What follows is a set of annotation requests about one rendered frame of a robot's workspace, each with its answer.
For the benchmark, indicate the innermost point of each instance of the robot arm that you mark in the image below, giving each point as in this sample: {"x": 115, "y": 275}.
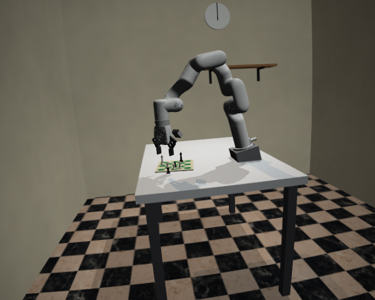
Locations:
{"x": 239, "y": 102}

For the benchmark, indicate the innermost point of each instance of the green and cream chessboard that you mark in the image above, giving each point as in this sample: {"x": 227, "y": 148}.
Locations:
{"x": 187, "y": 165}

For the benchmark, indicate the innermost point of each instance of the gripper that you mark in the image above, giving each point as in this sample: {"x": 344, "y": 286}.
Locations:
{"x": 163, "y": 135}

